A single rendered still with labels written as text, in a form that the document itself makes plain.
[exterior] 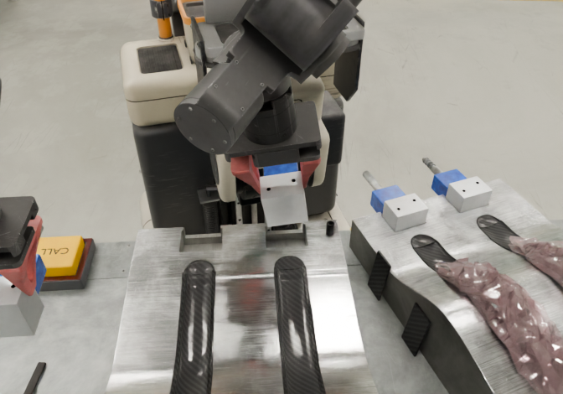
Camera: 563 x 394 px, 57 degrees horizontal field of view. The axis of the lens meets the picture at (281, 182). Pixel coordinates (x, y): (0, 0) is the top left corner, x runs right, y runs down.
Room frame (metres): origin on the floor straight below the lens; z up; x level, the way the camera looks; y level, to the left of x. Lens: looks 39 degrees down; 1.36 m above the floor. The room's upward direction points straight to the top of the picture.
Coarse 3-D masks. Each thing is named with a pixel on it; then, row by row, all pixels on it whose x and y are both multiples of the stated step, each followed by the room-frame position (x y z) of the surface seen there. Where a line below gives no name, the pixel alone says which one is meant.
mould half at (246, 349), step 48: (144, 240) 0.47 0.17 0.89; (240, 240) 0.47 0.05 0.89; (336, 240) 0.47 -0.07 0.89; (144, 288) 0.39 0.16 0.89; (240, 288) 0.39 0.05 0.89; (336, 288) 0.39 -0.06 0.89; (144, 336) 0.33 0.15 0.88; (240, 336) 0.33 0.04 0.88; (336, 336) 0.33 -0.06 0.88; (144, 384) 0.27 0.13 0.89; (240, 384) 0.27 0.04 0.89; (336, 384) 0.27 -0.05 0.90
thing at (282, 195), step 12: (264, 168) 0.51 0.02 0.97; (276, 168) 0.51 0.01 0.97; (288, 168) 0.51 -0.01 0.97; (264, 180) 0.48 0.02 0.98; (276, 180) 0.48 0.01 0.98; (288, 180) 0.48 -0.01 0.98; (300, 180) 0.47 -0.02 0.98; (264, 192) 0.46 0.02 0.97; (276, 192) 0.46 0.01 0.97; (288, 192) 0.46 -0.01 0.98; (300, 192) 0.46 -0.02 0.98; (264, 204) 0.45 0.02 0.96; (276, 204) 0.45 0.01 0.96; (288, 204) 0.45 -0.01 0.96; (300, 204) 0.46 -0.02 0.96; (276, 216) 0.46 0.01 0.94; (288, 216) 0.46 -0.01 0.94; (300, 216) 0.46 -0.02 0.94
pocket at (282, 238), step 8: (304, 224) 0.50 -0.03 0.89; (272, 232) 0.49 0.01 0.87; (280, 232) 0.49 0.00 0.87; (288, 232) 0.49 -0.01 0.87; (296, 232) 0.49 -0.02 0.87; (304, 232) 0.50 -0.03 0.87; (272, 240) 0.49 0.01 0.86; (280, 240) 0.49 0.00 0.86; (288, 240) 0.49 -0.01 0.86; (296, 240) 0.49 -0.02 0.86; (304, 240) 0.49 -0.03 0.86
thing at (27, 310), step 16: (0, 288) 0.33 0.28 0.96; (16, 288) 0.33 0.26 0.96; (0, 304) 0.31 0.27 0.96; (16, 304) 0.31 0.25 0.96; (32, 304) 0.33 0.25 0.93; (0, 320) 0.31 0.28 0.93; (16, 320) 0.31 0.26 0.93; (32, 320) 0.32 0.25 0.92; (0, 336) 0.31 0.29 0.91; (16, 336) 0.31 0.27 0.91
